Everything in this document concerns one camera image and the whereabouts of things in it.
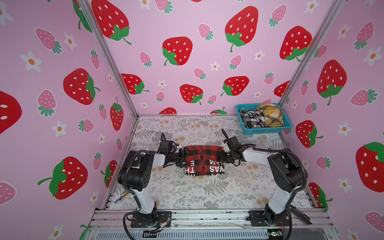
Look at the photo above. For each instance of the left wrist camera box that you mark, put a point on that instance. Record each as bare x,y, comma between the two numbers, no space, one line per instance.
166,147

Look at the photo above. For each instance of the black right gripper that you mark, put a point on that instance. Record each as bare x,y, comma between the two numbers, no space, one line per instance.
222,159

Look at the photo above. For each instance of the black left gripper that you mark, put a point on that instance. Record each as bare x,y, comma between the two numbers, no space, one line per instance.
182,157

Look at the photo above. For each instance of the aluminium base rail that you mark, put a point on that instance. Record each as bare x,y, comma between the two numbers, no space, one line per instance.
215,225

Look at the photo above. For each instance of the red black plaid shirt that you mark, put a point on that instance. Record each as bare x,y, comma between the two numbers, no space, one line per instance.
204,161

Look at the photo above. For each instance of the yellow plaid shirt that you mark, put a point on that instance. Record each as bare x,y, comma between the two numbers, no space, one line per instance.
271,115

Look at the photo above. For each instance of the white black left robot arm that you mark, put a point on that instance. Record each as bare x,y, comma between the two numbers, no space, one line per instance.
135,175

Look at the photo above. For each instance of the black white plaid shirt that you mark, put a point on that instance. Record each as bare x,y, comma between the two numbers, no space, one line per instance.
253,119

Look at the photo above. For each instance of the teal plastic laundry basket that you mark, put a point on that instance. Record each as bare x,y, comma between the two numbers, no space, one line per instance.
252,107

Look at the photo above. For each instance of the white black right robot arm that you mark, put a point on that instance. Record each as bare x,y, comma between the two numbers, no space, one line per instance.
288,172

